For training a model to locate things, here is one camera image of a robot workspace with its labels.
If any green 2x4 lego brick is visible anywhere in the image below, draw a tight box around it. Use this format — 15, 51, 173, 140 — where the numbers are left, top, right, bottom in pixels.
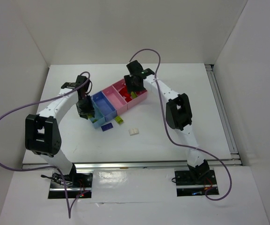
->
131, 91, 137, 98

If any red curved lego brick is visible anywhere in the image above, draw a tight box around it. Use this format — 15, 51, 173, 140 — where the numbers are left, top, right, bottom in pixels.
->
124, 93, 133, 102

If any red 2x4 lego brick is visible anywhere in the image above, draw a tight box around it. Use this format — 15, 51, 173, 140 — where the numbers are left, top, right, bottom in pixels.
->
119, 86, 128, 96

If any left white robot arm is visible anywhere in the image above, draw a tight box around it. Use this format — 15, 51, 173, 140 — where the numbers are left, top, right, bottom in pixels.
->
25, 72, 95, 182

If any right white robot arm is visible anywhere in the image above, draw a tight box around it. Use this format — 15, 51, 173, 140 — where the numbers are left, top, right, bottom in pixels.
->
124, 60, 210, 180

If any large pink container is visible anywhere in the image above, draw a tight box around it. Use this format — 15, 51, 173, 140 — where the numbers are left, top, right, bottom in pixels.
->
113, 79, 147, 110

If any light blue container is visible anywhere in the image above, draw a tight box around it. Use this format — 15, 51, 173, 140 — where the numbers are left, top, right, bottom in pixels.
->
89, 109, 106, 129

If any dark blue container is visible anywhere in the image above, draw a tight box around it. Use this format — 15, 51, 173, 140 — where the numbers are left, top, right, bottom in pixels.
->
92, 91, 117, 122

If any narrow pink container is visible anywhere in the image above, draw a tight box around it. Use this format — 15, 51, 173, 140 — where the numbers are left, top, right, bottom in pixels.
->
102, 86, 127, 116

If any purple 2x4 lego brick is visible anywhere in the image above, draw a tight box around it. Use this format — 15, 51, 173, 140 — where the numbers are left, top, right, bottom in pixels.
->
101, 123, 113, 132

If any green lego near blue box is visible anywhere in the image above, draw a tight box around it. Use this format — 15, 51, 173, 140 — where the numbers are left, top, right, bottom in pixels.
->
114, 116, 124, 125

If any white lego brick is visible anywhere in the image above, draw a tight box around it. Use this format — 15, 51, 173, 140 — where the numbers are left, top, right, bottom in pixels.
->
129, 128, 139, 136

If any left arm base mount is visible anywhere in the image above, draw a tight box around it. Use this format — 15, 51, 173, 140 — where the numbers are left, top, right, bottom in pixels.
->
41, 172, 93, 199

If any front aluminium rail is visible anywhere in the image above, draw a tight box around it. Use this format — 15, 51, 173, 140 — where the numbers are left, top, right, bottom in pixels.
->
22, 158, 242, 170

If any aluminium rail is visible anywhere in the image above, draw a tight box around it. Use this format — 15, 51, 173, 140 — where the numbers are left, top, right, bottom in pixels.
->
22, 158, 242, 170
204, 64, 241, 161

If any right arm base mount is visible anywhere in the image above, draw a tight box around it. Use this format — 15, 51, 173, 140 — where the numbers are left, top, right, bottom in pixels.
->
171, 170, 219, 197

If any right side aluminium rail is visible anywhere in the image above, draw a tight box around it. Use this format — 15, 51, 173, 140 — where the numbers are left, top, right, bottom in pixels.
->
204, 64, 241, 161

